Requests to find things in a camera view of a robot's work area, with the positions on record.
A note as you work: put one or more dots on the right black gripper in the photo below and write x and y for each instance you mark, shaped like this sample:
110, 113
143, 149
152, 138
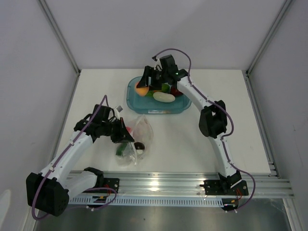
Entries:
144, 82

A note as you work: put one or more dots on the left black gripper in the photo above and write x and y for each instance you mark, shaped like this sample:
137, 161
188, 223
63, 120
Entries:
123, 135

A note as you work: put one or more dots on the red tomato toy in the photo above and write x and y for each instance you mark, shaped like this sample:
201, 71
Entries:
129, 129

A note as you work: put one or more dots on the green lime toy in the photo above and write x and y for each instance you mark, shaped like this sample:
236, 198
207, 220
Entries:
120, 149

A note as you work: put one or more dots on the orange peach toy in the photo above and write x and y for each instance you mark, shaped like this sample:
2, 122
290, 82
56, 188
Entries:
141, 91

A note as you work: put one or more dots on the dark brown mangosteen toy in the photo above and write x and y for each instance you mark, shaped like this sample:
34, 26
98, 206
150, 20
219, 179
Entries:
139, 146

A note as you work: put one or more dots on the clear zip top bag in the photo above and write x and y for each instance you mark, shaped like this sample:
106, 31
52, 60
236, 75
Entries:
132, 153

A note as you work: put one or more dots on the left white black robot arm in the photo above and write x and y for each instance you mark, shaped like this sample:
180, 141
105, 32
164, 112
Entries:
49, 190

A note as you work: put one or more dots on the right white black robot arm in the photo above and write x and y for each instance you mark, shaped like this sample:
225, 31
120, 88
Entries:
212, 122

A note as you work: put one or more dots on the green leaf toy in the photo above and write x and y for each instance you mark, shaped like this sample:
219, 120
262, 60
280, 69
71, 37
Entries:
150, 94

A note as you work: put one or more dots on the orange green mango toy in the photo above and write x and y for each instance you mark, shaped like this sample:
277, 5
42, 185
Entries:
165, 88

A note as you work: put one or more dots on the white radish toy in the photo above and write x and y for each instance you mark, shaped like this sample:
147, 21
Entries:
163, 97

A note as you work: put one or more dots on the teal plastic tray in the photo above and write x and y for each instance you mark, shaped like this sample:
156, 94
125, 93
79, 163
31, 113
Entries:
148, 105

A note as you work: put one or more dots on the dark red apple toy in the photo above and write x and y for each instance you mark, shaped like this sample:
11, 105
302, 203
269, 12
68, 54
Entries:
175, 92

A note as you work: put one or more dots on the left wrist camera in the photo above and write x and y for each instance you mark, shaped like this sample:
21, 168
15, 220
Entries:
117, 111

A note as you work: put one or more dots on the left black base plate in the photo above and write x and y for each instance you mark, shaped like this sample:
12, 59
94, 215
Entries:
107, 185

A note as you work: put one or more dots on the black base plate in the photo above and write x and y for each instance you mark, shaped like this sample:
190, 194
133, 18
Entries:
107, 185
211, 186

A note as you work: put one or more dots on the aluminium mounting rail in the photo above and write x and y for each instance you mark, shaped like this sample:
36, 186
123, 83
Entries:
188, 184

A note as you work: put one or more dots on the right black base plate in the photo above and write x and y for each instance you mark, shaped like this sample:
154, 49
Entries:
211, 186

